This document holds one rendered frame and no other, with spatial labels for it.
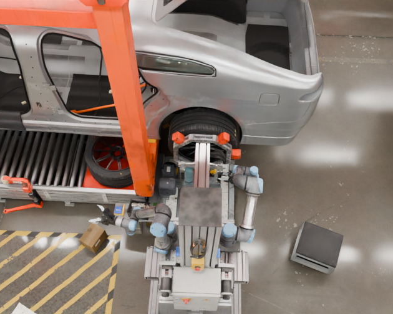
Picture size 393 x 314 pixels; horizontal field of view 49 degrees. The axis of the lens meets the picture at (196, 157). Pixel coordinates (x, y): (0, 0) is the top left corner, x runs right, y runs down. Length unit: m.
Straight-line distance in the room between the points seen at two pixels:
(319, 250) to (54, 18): 3.11
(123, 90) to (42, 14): 0.69
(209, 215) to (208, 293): 0.84
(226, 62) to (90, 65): 1.78
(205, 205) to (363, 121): 3.54
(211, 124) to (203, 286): 1.45
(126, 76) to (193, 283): 1.51
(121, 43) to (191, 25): 2.37
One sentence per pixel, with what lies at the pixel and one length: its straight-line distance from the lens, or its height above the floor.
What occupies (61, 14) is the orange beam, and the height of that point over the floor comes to 2.71.
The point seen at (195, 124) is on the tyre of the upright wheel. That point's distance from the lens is 3.88.
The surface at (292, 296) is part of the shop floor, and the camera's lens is 4.58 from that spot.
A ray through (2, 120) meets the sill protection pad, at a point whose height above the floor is 0.92.
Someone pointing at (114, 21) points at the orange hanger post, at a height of 2.71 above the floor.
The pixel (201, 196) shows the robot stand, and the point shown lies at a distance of 2.57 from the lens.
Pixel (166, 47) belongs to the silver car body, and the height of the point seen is 1.87.
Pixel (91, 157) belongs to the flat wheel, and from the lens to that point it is 4.57.
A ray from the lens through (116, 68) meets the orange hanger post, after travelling 2.75.
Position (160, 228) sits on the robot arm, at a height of 1.46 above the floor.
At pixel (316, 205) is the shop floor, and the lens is 4.97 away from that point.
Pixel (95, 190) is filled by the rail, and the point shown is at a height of 0.39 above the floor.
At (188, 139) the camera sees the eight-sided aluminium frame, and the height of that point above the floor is 1.10.
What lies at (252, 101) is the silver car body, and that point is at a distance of 3.74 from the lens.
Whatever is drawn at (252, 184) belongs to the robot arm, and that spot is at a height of 1.29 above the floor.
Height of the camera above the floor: 4.35
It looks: 59 degrees down
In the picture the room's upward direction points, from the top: 2 degrees clockwise
